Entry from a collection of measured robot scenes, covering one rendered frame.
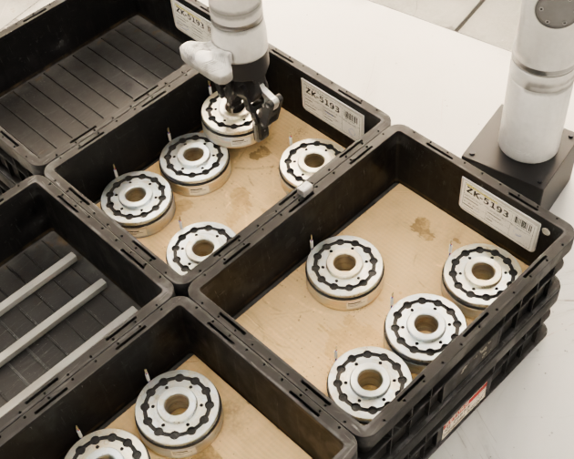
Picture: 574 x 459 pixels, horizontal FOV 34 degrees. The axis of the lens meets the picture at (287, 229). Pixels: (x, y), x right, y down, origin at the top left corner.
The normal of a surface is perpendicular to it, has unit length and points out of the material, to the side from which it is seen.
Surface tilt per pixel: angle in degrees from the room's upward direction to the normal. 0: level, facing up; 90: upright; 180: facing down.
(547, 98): 91
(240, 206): 0
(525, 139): 90
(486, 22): 0
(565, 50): 91
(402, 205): 0
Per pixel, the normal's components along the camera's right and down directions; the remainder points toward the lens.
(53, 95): -0.06, -0.64
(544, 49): -0.21, 0.77
